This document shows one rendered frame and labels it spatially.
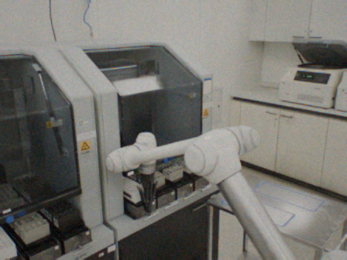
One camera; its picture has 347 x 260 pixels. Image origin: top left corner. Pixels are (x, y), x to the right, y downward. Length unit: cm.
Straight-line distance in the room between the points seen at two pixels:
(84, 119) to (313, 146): 269
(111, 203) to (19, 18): 146
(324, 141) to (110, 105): 254
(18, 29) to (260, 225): 207
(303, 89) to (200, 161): 270
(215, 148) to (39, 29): 186
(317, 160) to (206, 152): 277
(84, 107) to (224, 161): 75
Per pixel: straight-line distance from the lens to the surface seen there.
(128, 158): 158
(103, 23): 297
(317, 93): 369
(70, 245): 174
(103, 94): 167
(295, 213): 189
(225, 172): 118
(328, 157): 379
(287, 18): 413
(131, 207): 191
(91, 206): 182
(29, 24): 270
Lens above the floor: 176
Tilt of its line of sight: 18 degrees down
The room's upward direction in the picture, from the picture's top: 1 degrees counter-clockwise
